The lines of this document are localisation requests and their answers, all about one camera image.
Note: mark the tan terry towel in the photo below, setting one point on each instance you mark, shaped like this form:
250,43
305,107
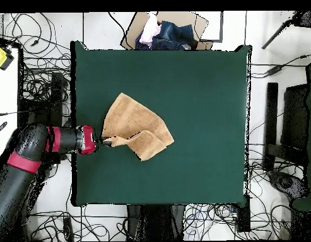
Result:
132,118

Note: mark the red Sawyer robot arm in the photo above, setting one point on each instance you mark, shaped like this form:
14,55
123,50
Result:
16,181

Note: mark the black power strip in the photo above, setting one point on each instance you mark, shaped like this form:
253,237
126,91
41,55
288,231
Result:
68,227

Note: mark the dark green table cloth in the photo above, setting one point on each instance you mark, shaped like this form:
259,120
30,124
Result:
195,126

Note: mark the white side table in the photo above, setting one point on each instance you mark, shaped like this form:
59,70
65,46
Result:
5,100

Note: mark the pale pink garment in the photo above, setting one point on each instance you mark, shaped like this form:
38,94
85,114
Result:
149,32

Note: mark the yellow emergency stop button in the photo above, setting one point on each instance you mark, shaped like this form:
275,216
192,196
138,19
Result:
0,56

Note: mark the blue denim jeans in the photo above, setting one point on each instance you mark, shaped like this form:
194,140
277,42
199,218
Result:
175,35

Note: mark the brown cardboard box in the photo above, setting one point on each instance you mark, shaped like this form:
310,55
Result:
195,27

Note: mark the black rectangular box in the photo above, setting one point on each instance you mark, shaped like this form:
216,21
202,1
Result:
243,216

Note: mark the black tripod stand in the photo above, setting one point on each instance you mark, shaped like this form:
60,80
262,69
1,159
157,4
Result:
306,19

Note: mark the black chair frame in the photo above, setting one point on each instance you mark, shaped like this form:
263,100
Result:
271,113
56,100

